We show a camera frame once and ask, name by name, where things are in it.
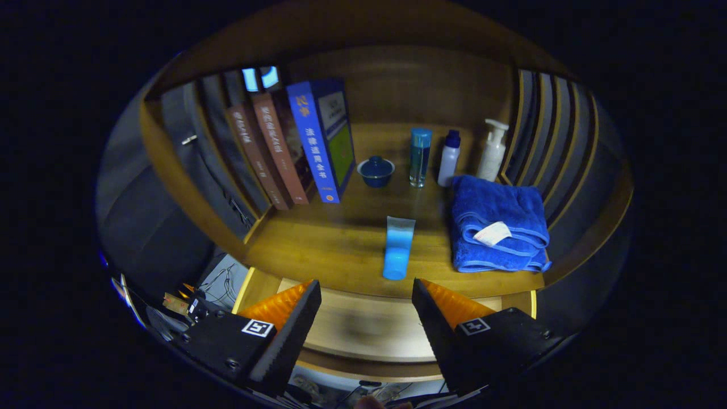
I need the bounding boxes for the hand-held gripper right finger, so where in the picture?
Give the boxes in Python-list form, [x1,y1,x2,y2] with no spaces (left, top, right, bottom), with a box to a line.
[411,278,570,397]

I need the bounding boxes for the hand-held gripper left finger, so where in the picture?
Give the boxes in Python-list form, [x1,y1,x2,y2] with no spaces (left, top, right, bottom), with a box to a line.
[177,279,323,398]

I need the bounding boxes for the blue squeeze tube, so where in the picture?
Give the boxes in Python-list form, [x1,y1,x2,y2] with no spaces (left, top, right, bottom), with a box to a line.
[382,216,416,281]

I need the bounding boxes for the wooden countertop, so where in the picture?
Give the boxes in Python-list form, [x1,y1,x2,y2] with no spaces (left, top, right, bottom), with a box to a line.
[244,122,546,300]

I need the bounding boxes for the black device with orange parts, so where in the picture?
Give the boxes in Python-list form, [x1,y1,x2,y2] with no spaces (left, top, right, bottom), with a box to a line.
[181,282,219,322]

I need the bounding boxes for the folded blue towel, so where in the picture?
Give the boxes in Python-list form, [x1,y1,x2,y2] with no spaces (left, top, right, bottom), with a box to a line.
[450,174,553,274]

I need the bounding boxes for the white bottle with blue cap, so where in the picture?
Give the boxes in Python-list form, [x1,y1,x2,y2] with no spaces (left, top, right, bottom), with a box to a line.
[437,130,461,187]

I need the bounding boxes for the blue lidded teacup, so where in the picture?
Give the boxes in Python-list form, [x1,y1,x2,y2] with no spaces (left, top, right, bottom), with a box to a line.
[357,156,395,189]

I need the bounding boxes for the clear bottle with teal cap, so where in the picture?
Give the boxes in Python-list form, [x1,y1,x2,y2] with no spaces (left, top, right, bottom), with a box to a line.
[410,128,432,188]

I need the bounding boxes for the white pump bottle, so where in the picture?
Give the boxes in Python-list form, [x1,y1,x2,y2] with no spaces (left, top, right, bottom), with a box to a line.
[476,119,509,182]

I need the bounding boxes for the brown book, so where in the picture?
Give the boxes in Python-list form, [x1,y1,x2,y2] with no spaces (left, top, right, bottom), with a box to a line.
[225,103,291,211]
[251,93,316,205]

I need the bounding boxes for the blue book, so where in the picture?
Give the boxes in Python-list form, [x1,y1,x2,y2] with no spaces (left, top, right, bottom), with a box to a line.
[286,78,357,204]

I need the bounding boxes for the wooden cabinet with shelf frame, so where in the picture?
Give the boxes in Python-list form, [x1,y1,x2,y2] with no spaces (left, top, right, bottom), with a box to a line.
[139,0,636,381]

